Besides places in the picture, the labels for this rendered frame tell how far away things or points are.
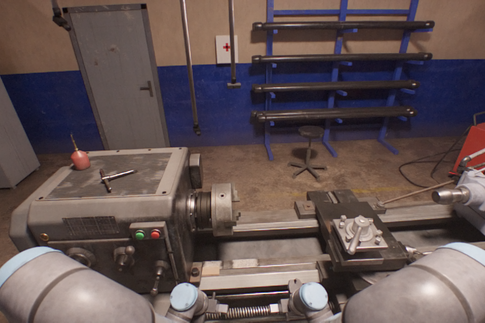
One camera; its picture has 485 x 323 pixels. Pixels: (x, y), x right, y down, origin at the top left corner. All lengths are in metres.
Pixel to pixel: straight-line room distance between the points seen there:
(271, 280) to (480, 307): 0.92
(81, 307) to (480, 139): 3.94
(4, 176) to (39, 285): 4.01
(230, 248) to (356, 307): 1.14
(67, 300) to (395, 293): 0.48
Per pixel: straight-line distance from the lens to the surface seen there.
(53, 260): 0.55
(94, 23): 4.33
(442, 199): 1.61
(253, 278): 1.30
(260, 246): 1.57
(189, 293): 1.00
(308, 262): 1.39
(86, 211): 1.09
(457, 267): 0.53
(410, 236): 1.91
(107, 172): 1.23
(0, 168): 4.45
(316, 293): 1.01
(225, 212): 1.14
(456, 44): 5.31
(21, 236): 1.28
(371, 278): 1.27
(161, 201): 0.98
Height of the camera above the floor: 1.90
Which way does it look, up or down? 29 degrees down
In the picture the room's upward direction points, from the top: 2 degrees counter-clockwise
